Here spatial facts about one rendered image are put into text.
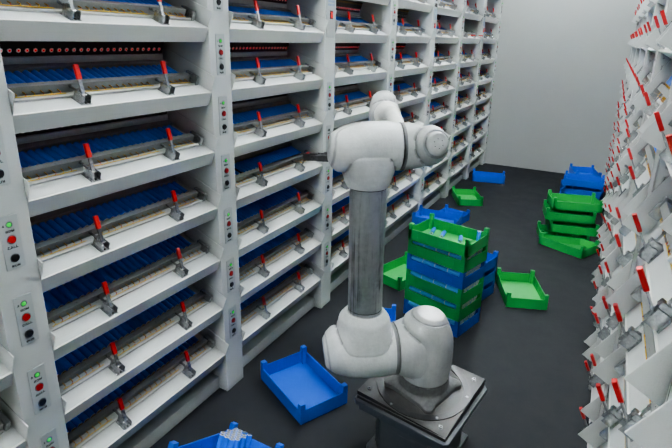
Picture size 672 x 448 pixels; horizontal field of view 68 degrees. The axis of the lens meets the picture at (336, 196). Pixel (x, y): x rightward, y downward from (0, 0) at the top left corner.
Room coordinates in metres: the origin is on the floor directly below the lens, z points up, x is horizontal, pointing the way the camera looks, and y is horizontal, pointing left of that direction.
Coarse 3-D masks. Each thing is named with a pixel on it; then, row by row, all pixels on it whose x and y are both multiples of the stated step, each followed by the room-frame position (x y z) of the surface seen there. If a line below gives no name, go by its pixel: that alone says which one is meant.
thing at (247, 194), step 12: (300, 144) 2.24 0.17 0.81; (312, 168) 2.12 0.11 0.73; (252, 180) 1.83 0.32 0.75; (276, 180) 1.90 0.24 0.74; (288, 180) 1.95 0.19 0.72; (300, 180) 2.05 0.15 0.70; (240, 192) 1.71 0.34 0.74; (252, 192) 1.74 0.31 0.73; (264, 192) 1.81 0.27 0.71; (240, 204) 1.69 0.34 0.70
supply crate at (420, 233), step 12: (432, 216) 2.26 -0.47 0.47; (420, 228) 2.21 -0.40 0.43; (444, 228) 2.24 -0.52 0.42; (456, 228) 2.20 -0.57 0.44; (468, 228) 2.16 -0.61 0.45; (420, 240) 2.10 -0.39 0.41; (432, 240) 2.06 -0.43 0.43; (444, 240) 2.02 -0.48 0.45; (456, 240) 2.13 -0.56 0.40; (468, 240) 1.95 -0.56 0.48; (480, 240) 2.03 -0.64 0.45; (456, 252) 1.98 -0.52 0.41; (468, 252) 1.95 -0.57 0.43
